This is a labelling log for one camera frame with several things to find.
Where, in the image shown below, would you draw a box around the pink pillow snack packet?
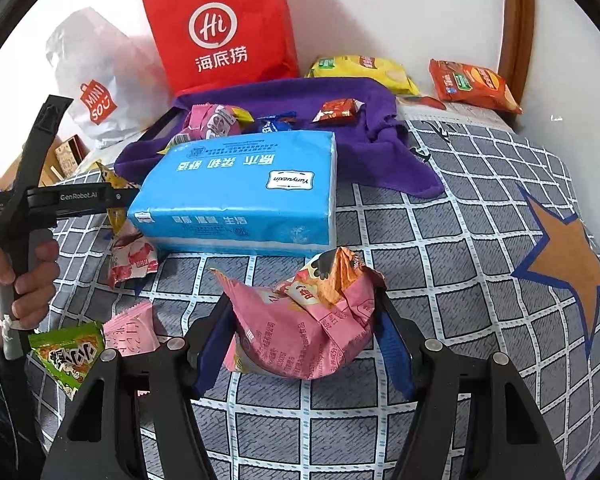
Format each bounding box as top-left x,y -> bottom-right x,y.
107,220 -> 160,288

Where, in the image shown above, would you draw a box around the newsprint pattern sheet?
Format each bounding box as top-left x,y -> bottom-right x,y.
395,95 -> 511,126

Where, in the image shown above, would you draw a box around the purple cloth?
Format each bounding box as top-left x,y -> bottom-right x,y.
114,77 -> 446,198

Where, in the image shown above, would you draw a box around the brown patterned book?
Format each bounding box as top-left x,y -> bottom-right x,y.
55,135 -> 88,181

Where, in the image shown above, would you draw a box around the brown wooden door frame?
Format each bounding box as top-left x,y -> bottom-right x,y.
497,0 -> 538,91

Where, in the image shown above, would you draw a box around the pink packet with yellow ends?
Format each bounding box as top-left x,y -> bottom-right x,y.
167,104 -> 255,153

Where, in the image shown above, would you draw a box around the small red snack packet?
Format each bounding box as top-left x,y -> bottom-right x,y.
312,97 -> 365,125

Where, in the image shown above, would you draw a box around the pink and orange packet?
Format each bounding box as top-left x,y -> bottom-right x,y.
210,247 -> 388,381

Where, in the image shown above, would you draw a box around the orange chips bag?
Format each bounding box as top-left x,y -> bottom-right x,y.
428,58 -> 523,115

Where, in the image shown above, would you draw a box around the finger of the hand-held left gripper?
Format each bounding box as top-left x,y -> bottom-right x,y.
10,94 -> 75,196
105,187 -> 142,210

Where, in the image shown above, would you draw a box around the red paper bag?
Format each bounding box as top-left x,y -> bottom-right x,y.
141,0 -> 301,98

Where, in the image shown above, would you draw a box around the pale pink snack packet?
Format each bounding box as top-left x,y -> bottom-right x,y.
102,302 -> 156,358

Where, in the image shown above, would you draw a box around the yellow chips bag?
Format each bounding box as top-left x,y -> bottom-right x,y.
305,55 -> 422,97

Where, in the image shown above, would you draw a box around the small blue snack packet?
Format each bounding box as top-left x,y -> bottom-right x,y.
256,112 -> 298,136

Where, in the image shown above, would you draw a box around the white plastic shopping bag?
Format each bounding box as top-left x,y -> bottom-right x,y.
45,7 -> 173,148

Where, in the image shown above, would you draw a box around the green triangular snack packet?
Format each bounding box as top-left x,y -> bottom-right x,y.
28,322 -> 106,401

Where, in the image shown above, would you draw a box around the grey checked bedsheet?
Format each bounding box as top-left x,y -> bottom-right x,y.
30,115 -> 600,480

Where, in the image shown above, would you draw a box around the person's left hand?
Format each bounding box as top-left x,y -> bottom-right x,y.
0,240 -> 61,348

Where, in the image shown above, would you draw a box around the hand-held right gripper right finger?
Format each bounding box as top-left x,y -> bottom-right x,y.
372,285 -> 566,480

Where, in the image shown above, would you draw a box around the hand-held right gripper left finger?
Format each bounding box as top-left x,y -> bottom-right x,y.
40,292 -> 238,480

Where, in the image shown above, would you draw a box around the blue tissue pack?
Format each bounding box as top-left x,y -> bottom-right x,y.
127,130 -> 338,256

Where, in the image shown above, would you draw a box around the yellow triangular snack packet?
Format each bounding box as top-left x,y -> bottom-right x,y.
95,160 -> 141,236

